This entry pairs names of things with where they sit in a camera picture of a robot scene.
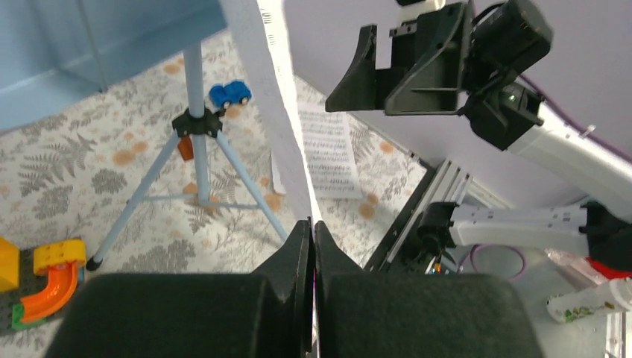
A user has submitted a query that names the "toy brick assembly grey base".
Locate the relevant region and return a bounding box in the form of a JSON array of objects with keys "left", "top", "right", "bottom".
[{"left": 1, "top": 237, "right": 86, "bottom": 336}]

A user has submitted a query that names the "dark red wooden block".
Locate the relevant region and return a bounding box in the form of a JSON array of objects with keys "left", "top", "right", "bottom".
[{"left": 177, "top": 136, "right": 195, "bottom": 162}]

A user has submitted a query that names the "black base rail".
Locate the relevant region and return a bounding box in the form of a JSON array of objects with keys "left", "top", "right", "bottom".
[{"left": 364, "top": 159, "right": 473, "bottom": 272}]

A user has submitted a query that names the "blue toy car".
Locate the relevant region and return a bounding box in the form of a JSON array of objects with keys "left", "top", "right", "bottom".
[{"left": 209, "top": 80, "right": 252, "bottom": 109}]

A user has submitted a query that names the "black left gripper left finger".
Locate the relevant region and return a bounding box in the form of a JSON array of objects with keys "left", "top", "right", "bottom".
[{"left": 46, "top": 220, "right": 313, "bottom": 357}]

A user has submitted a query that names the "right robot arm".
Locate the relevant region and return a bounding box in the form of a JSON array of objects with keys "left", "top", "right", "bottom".
[{"left": 325, "top": 1, "right": 631, "bottom": 328}]

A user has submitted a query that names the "sheet music page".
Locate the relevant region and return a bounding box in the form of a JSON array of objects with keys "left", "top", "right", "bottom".
[
  {"left": 298, "top": 103, "right": 362, "bottom": 199},
  {"left": 221, "top": 0, "right": 321, "bottom": 224}
]

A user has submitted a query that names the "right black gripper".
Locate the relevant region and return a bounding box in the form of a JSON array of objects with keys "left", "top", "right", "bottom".
[{"left": 325, "top": 1, "right": 553, "bottom": 116}]

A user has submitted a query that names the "light blue music stand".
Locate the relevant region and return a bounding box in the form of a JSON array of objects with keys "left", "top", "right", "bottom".
[{"left": 0, "top": 0, "right": 288, "bottom": 271}]

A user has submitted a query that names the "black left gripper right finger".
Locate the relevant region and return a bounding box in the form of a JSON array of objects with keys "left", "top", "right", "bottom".
[{"left": 314, "top": 222, "right": 543, "bottom": 357}]

